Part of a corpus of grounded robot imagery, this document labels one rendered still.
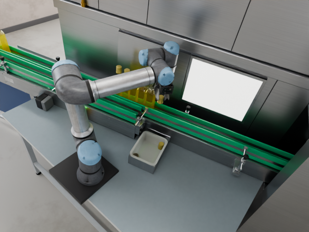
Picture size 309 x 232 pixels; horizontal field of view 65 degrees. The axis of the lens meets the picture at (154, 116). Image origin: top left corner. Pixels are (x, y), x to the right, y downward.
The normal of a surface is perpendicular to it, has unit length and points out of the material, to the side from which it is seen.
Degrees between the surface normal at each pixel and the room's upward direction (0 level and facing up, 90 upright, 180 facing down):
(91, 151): 8
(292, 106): 90
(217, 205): 0
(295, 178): 90
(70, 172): 3
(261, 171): 90
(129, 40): 90
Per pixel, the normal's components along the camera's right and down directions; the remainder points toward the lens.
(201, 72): -0.40, 0.61
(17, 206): 0.12, -0.70
